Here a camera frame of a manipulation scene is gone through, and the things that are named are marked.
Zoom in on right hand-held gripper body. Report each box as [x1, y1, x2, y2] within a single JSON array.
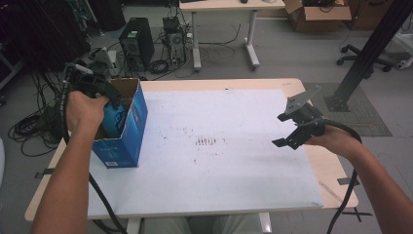
[[277, 85, 327, 144]]

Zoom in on blue bottle with white cap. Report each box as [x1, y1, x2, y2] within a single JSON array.
[[101, 100, 128, 139]]

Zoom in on black computer tower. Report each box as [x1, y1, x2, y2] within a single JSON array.
[[118, 17, 156, 72]]

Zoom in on person's right hand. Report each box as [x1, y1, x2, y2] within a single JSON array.
[[303, 124, 363, 160]]

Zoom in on tangled black floor cables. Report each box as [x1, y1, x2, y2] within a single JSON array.
[[7, 71, 82, 159]]

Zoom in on blue cardboard box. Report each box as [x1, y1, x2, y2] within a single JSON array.
[[92, 77, 149, 169]]

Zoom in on white power supply unit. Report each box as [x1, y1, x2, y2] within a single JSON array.
[[108, 49, 119, 77]]

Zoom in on open computer case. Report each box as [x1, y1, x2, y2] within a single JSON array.
[[162, 16, 188, 66]]

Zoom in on open brown cardboard box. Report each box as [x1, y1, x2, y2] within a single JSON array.
[[283, 0, 353, 33]]

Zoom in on closed brown cardboard box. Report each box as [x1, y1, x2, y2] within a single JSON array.
[[344, 0, 395, 32]]

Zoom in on grey floor mat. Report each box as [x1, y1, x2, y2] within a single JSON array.
[[303, 82, 394, 137]]

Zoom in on loose black floor cable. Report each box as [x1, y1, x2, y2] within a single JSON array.
[[198, 22, 243, 66]]

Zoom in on crossed black tape strips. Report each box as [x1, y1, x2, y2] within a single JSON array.
[[341, 207, 373, 223]]

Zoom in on white-legged wooden desk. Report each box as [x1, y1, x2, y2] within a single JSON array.
[[178, 0, 286, 72]]

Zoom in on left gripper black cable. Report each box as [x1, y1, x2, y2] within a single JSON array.
[[57, 61, 129, 234]]

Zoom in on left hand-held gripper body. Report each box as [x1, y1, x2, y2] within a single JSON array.
[[62, 47, 115, 98]]

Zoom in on black office chair base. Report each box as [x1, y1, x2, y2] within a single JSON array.
[[335, 43, 394, 73]]

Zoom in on black tape strip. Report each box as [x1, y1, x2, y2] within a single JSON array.
[[336, 176, 359, 187], [33, 167, 56, 179]]

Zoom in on coiled black cable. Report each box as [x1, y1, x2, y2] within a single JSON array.
[[87, 47, 105, 61], [148, 58, 170, 75]]

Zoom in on white table leg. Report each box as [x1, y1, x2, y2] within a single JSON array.
[[126, 217, 142, 234], [256, 213, 273, 234]]

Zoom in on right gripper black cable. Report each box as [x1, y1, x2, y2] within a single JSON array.
[[319, 118, 363, 234]]

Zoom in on white equipment base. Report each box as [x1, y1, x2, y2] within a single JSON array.
[[394, 32, 413, 71]]

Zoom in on white table mat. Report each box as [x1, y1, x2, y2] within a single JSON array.
[[87, 89, 325, 219]]

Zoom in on black metal post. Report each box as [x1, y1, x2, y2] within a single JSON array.
[[324, 0, 413, 113]]

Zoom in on clear tape strip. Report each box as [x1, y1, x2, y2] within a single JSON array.
[[318, 179, 345, 205]]

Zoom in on person's left hand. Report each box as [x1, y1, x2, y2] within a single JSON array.
[[64, 90, 111, 135]]

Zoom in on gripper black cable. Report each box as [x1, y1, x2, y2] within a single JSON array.
[[319, 118, 363, 234], [57, 61, 129, 234]]

